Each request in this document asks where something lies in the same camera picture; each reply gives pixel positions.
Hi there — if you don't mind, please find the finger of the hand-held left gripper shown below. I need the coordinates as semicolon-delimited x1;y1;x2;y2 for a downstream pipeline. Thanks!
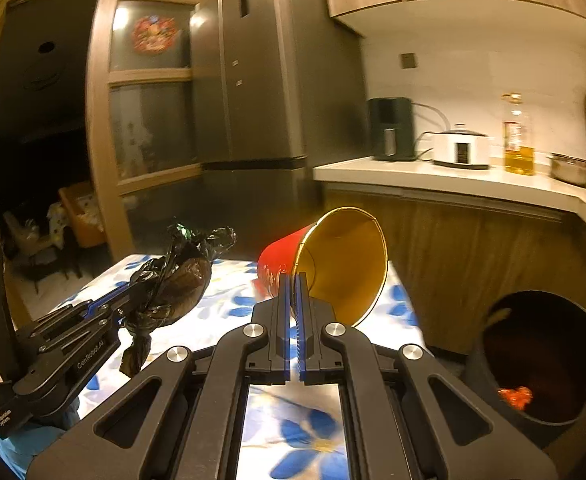
20;285;142;346
40;302;147;361

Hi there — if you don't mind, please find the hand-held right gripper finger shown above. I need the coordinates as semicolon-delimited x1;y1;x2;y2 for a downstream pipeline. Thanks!
295;271;558;480
26;272;296;480

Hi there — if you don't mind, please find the black plastic bag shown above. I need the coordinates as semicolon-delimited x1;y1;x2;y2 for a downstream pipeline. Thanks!
119;224;238;377

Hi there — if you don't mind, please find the red paper bucket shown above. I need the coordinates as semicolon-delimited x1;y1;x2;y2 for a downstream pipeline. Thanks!
255;206;389;328

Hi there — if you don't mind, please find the black trash bin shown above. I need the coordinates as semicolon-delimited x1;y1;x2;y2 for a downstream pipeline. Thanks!
460;290;586;453

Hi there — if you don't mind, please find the person's left forearm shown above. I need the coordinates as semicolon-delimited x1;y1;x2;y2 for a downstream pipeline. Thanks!
0;422;41;480

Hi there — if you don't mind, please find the blue floral tablecloth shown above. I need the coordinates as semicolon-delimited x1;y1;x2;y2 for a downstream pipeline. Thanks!
48;254;426;480

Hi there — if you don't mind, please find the orange box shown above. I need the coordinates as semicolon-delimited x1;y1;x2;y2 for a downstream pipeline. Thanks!
58;182;106;248

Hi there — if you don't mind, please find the dark chair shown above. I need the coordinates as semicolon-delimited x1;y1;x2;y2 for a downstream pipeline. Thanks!
3;210;69;293

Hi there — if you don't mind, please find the wooden base cabinet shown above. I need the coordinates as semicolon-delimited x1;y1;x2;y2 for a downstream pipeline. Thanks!
323;182;586;361

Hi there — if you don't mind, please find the wooden glass sliding door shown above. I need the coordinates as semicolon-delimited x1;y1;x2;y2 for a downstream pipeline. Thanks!
87;0;224;261

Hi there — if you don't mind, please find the black air fryer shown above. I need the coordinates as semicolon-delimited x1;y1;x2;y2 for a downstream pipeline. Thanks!
368;97;416;162

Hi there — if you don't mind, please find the white electric cooker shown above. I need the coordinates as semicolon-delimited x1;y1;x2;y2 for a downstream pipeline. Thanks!
432;123;492;169

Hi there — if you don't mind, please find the grey refrigerator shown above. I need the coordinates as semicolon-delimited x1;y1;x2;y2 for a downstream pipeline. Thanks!
189;0;366;271

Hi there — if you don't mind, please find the red round door decoration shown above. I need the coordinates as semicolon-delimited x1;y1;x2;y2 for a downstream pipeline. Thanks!
130;16;180;53

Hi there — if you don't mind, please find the cooking oil bottle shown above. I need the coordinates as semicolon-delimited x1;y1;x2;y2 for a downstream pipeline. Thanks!
502;92;536;176

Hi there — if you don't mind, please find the steel mixing bowl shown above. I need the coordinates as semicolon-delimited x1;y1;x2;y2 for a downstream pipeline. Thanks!
547;153;586;186

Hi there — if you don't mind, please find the grey power cable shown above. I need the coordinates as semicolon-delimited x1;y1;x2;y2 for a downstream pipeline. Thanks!
413;102;451;161

